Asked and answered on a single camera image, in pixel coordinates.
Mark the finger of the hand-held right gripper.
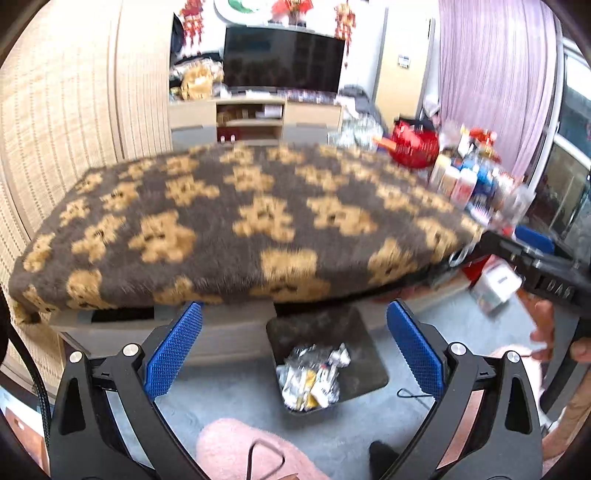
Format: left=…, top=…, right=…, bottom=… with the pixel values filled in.
left=479, top=230, right=537, bottom=278

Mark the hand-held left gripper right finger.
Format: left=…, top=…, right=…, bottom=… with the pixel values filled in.
left=386, top=299, right=544, bottom=480

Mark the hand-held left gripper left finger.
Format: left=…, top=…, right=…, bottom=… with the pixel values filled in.
left=47, top=301, right=209, bottom=480

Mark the black trash bin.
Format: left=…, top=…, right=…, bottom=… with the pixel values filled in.
left=264, top=304, right=392, bottom=417

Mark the large clear plastic bag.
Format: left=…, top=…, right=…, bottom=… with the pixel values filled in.
left=276, top=343, right=352, bottom=412

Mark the person's right forearm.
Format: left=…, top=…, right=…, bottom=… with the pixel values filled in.
left=542, top=382, right=591, bottom=463

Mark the person's right hand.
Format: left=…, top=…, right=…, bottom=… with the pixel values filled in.
left=529, top=300, right=591, bottom=366

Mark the white storage box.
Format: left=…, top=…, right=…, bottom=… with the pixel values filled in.
left=469, top=264, right=523, bottom=315

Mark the grey bed base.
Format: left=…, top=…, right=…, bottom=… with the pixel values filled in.
left=45, top=299, right=279, bottom=361

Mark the cluster of assorted bottles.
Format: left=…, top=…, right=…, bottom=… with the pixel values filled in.
left=428, top=124, right=533, bottom=228

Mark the pink slipper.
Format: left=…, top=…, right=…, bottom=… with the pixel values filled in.
left=195, top=416, right=329, bottom=480

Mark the brown bear-print blanket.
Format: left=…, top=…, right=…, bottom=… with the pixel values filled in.
left=11, top=140, right=486, bottom=325

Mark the red lattice basket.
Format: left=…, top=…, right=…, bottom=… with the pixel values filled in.
left=389, top=119, right=440, bottom=170

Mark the pink pleated curtain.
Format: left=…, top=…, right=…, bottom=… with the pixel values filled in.
left=435, top=0, right=567, bottom=186

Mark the beige wooden door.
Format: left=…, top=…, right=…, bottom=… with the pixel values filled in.
left=373, top=6, right=438, bottom=119

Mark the floral grey cloth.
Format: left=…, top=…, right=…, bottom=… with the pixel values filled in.
left=327, top=117, right=385, bottom=149

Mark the dark clothes pile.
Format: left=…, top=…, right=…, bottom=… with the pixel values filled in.
left=336, top=84, right=385, bottom=134

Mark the beige and grey TV stand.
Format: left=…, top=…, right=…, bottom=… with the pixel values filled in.
left=167, top=93, right=345, bottom=151

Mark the golden gift bag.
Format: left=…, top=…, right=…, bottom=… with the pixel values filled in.
left=179, top=64, right=225, bottom=101

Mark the red hanging decoration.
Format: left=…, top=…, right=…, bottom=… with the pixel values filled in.
left=179, top=0, right=207, bottom=48
left=271, top=0, right=315, bottom=27
left=334, top=1, right=357, bottom=41

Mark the black television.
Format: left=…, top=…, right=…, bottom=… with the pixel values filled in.
left=222, top=24, right=348, bottom=96

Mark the window frame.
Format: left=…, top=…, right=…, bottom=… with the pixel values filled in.
left=526, top=37, right=591, bottom=241

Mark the black braided cable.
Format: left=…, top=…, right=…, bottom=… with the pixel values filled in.
left=9, top=318, right=58, bottom=467

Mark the thin black cable loop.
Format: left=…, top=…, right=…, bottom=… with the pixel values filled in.
left=246, top=438, right=289, bottom=480

